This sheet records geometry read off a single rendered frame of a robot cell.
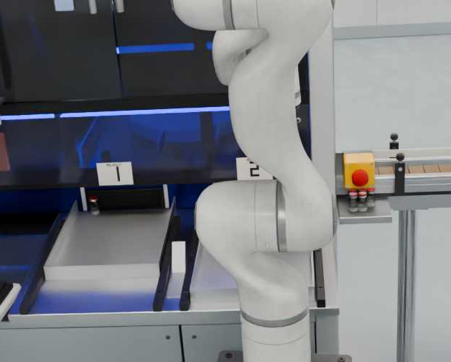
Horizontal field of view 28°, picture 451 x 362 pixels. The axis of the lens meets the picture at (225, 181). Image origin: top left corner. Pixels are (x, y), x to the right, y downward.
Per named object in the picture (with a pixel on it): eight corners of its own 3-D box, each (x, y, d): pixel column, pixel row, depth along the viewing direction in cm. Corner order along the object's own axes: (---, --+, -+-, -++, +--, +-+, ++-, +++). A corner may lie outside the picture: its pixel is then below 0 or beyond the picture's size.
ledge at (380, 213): (336, 200, 234) (336, 193, 233) (386, 197, 233) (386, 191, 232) (339, 224, 222) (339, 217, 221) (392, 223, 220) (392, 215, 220)
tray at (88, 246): (77, 212, 233) (75, 200, 232) (176, 208, 231) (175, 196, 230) (45, 280, 203) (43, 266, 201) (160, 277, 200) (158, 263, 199)
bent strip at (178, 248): (174, 263, 205) (171, 241, 203) (187, 263, 205) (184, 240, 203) (166, 297, 193) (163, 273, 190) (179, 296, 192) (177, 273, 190)
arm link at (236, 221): (308, 327, 150) (304, 198, 140) (198, 327, 152) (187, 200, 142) (309, 289, 161) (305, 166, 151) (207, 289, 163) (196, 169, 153)
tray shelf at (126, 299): (59, 219, 235) (58, 212, 234) (329, 210, 229) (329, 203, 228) (8, 322, 191) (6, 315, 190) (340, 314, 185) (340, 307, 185)
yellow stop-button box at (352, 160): (342, 177, 223) (342, 150, 220) (372, 176, 223) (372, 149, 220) (344, 189, 216) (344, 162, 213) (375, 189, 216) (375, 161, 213)
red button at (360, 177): (350, 182, 217) (350, 166, 215) (368, 181, 216) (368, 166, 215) (352, 188, 213) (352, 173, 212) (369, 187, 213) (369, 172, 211)
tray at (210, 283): (205, 228, 221) (203, 215, 219) (311, 225, 218) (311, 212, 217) (190, 303, 190) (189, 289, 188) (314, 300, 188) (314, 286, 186)
